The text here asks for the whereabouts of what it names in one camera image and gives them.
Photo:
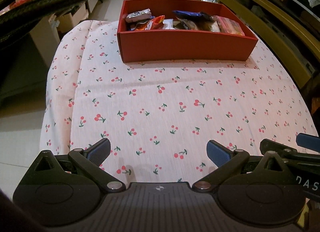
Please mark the cherry print tablecloth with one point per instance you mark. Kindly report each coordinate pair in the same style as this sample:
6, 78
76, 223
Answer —
162, 97

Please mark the white storage box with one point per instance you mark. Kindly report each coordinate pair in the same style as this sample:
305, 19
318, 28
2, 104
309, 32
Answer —
72, 19

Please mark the dark blue snack packet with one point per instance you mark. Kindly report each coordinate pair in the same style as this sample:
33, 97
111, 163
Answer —
190, 14

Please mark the white cabinet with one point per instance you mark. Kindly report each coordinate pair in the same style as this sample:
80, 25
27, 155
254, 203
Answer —
47, 42

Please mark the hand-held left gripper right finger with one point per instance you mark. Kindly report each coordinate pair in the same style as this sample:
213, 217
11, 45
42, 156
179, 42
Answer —
217, 152

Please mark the wooden media cabinet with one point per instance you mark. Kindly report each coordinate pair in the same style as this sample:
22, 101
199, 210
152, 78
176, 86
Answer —
275, 34

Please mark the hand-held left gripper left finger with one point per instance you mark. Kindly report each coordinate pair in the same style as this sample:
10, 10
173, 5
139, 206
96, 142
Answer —
100, 150

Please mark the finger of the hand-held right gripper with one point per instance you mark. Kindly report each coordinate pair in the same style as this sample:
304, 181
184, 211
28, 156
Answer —
308, 140
268, 144

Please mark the red cardboard box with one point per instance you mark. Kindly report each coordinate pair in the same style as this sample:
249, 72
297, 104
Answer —
185, 47

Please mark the silver blue snack packet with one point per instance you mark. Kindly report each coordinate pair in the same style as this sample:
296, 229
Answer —
138, 15

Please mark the clear bread packet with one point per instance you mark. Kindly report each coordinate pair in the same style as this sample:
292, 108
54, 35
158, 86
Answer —
230, 26

